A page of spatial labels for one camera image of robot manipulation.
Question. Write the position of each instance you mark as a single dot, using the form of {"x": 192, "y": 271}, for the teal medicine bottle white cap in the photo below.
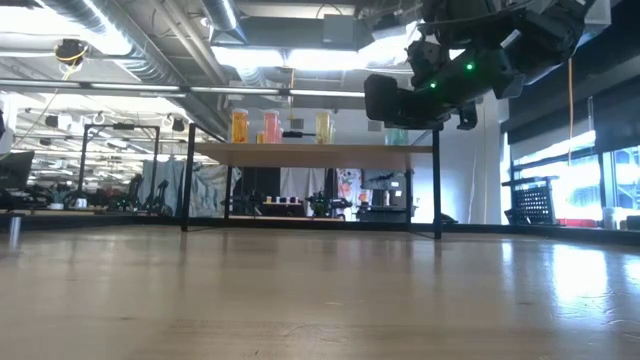
{"x": 397, "y": 137}

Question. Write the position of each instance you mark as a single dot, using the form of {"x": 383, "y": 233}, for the orange medicine bottle white cap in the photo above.
{"x": 240, "y": 126}

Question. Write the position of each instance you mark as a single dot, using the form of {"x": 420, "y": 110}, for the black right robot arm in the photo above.
{"x": 540, "y": 30}

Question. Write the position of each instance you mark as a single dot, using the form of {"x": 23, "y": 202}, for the wooden shelf black metal legs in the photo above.
{"x": 310, "y": 155}

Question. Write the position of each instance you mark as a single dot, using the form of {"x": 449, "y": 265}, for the dark grey cabinet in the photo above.
{"x": 387, "y": 197}

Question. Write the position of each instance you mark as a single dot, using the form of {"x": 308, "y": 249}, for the white orange patterned banner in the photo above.
{"x": 350, "y": 187}

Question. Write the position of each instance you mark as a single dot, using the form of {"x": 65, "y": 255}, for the distant wooden table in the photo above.
{"x": 282, "y": 203}

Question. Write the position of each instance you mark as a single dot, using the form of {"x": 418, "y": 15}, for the black perforated crate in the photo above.
{"x": 532, "y": 202}

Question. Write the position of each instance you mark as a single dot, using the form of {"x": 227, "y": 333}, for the white patterned sheet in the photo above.
{"x": 207, "y": 192}

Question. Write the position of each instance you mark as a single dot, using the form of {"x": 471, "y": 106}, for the long ceiling light bar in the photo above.
{"x": 135, "y": 86}

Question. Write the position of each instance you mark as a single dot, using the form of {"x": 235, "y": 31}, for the black metal rack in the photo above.
{"x": 120, "y": 126}

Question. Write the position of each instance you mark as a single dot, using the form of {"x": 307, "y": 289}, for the black monitor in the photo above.
{"x": 15, "y": 170}

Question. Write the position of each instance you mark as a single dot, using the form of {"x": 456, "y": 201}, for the silver metal post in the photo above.
{"x": 14, "y": 230}

